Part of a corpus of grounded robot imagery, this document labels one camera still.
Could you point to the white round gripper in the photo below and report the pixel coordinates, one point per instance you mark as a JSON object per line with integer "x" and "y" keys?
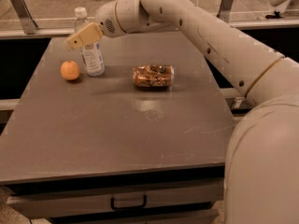
{"x": 106, "y": 20}

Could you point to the clear plastic water bottle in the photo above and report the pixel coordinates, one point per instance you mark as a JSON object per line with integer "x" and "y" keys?
{"x": 91, "y": 54}

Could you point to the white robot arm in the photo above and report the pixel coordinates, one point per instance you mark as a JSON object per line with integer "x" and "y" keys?
{"x": 261, "y": 183}

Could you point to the orange fruit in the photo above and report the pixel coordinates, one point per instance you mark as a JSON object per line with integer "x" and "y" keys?
{"x": 70, "y": 70}

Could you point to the crushed shiny can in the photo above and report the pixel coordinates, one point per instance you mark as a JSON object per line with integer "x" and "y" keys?
{"x": 153, "y": 76}

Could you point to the left metal railing bracket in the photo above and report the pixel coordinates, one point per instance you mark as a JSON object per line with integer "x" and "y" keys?
{"x": 28, "y": 24}

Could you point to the metal railing bracket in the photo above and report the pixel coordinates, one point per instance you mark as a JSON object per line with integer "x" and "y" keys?
{"x": 28, "y": 24}
{"x": 225, "y": 10}

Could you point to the right metal railing bracket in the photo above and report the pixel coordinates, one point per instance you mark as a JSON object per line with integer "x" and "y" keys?
{"x": 225, "y": 10}

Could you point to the grey drawer with black handle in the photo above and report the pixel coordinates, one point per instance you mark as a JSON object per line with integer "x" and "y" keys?
{"x": 170, "y": 196}

